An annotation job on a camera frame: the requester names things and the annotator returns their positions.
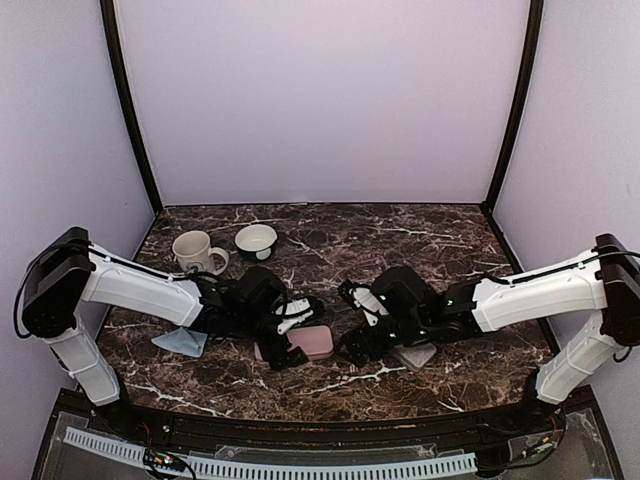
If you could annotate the black frame post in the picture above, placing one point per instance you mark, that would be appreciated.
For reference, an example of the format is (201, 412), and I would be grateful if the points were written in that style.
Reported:
(527, 61)
(126, 102)

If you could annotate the small circuit board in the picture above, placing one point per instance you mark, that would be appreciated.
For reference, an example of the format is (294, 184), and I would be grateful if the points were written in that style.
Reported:
(160, 461)

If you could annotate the pink glasses case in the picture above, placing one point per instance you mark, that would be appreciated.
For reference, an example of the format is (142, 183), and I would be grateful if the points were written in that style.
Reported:
(315, 341)

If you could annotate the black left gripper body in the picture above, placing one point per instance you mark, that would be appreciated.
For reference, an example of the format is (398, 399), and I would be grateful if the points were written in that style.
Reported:
(269, 352)

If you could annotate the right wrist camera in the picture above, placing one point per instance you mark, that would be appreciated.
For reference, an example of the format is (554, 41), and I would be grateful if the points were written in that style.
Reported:
(360, 298)

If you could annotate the grey case teal lining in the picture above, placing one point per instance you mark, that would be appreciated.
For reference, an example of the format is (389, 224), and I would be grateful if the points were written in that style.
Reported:
(414, 358)

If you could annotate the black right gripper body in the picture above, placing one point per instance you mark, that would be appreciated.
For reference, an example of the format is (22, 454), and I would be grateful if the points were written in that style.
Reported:
(376, 347)

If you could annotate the black front table rail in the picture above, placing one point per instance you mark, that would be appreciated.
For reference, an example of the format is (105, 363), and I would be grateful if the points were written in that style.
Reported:
(485, 428)

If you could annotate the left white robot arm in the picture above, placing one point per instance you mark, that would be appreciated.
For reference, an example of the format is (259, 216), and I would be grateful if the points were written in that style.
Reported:
(73, 270)

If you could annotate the white slotted cable duct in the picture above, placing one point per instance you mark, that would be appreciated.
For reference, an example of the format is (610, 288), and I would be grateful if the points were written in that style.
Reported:
(207, 467)

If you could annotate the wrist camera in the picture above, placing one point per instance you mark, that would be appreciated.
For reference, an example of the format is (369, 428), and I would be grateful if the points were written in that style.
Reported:
(360, 298)
(296, 312)

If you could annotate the white bowl dark exterior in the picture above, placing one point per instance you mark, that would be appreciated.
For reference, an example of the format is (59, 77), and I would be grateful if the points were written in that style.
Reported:
(256, 242)

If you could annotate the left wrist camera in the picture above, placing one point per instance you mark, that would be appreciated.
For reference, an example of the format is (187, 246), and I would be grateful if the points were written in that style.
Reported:
(296, 312)

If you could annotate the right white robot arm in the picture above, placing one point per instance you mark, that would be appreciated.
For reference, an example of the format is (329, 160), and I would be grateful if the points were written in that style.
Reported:
(400, 308)

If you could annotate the beige ceramic mug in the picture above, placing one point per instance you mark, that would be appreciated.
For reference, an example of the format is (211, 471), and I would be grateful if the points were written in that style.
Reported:
(194, 253)

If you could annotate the black frame right post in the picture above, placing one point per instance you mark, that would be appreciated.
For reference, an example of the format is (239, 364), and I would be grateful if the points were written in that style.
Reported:
(527, 61)

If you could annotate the black frame left post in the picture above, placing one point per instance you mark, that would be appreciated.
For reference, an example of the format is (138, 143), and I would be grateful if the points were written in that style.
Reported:
(126, 102)

